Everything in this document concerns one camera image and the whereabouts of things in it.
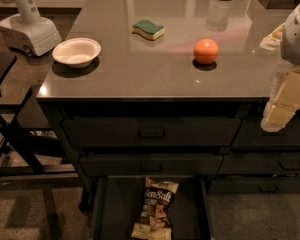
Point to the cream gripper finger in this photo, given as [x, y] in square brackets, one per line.
[275, 118]
[288, 95]

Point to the brown sea salt chip bag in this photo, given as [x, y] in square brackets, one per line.
[153, 222]

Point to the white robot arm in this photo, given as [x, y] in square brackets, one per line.
[289, 52]

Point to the white robot base numbered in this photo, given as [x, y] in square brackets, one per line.
[28, 31]

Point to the dark top right drawer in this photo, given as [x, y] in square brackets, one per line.
[252, 137]

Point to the dark drawer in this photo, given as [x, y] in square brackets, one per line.
[146, 132]
[255, 185]
[150, 164]
[252, 137]
[260, 163]

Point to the dark middle right drawer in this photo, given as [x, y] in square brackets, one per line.
[260, 163]

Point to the dark bottom right drawer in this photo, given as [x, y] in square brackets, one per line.
[255, 185]

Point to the open bottom drawer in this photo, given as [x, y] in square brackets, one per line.
[118, 202]

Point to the dark middle left drawer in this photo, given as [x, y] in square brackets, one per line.
[150, 164]

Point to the dark top left drawer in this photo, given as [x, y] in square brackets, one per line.
[146, 132]

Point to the orange ball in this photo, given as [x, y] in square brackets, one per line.
[206, 51]

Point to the green yellow sponge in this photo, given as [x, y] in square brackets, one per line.
[148, 30]

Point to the white bowl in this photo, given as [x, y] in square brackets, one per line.
[76, 52]

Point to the dark metal side table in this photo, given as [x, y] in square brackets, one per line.
[19, 126]

